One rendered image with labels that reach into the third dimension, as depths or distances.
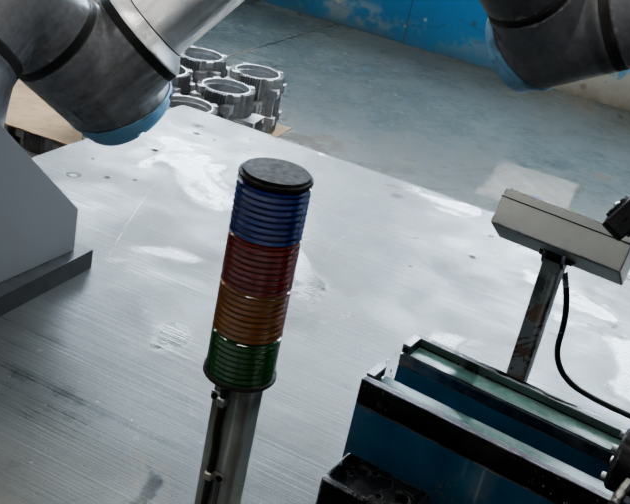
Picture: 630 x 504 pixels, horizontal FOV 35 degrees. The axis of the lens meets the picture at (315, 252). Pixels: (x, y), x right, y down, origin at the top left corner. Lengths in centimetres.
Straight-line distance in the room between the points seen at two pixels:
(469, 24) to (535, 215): 553
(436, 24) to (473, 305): 531
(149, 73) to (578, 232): 62
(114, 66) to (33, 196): 21
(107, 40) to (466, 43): 547
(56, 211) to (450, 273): 66
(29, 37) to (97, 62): 10
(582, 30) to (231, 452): 51
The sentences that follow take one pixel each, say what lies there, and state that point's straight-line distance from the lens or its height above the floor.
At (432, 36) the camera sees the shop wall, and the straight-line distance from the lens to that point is 684.
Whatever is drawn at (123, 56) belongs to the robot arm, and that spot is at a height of 111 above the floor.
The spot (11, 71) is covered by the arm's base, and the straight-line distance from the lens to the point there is 134.
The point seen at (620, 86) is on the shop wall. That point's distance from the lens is 659.
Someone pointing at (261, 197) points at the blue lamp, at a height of 121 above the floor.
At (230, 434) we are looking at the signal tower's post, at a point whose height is 97.
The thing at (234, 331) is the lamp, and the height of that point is 108.
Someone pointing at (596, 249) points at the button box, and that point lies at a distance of 124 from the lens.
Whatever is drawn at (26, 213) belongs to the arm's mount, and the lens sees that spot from 135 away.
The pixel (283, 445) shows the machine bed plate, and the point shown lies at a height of 80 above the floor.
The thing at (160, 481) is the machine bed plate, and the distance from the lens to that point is 110.
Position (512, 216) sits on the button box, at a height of 106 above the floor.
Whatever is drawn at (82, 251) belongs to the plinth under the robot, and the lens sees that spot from 146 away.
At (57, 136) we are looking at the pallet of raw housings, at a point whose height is 35.
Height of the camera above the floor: 150
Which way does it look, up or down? 25 degrees down
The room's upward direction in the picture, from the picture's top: 12 degrees clockwise
